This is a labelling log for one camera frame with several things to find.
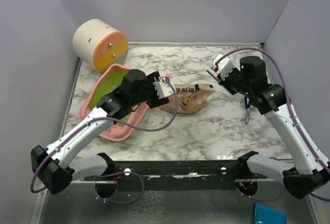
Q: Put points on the metal litter scoop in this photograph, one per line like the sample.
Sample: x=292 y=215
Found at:
x=247 y=106

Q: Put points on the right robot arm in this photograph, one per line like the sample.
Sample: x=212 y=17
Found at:
x=309 y=171

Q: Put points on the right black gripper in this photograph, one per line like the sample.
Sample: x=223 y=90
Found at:
x=224 y=83

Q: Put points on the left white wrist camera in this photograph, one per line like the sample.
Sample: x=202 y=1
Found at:
x=164 y=87

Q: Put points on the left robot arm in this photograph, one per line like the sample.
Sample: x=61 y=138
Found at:
x=56 y=165

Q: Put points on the cream orange cylindrical container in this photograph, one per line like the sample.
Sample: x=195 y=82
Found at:
x=100 y=45

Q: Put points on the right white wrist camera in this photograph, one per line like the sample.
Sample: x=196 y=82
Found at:
x=223 y=68

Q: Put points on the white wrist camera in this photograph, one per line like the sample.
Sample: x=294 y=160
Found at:
x=164 y=87
x=223 y=68

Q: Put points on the beige cat litter bag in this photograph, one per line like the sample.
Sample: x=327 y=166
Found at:
x=192 y=98

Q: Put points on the clear bag sealing clip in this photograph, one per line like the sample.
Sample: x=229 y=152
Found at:
x=213 y=76

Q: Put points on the blue plastic object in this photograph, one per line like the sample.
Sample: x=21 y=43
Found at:
x=266 y=215

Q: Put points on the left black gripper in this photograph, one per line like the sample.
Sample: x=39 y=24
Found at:
x=156 y=101

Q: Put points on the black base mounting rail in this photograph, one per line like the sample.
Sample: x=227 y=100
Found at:
x=176 y=175

